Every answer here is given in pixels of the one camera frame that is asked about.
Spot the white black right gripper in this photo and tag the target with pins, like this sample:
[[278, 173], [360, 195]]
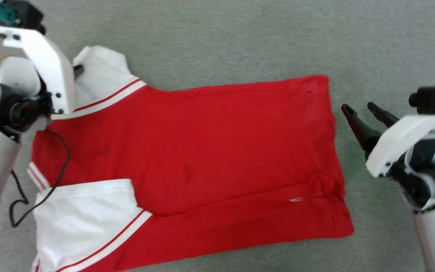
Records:
[[402, 139]]

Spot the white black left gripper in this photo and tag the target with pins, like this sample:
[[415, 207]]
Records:
[[55, 71]]

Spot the red and white shirt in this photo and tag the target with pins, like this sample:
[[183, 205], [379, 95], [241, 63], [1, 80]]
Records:
[[202, 151]]

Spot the grey fabric sofa seat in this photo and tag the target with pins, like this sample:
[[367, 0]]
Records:
[[240, 37]]

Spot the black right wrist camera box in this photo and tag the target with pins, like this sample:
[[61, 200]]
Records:
[[431, 100]]

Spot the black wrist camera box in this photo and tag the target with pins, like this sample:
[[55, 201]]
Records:
[[28, 15], [431, 100]]

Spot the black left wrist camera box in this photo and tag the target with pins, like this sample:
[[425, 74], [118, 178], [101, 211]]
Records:
[[28, 15]]

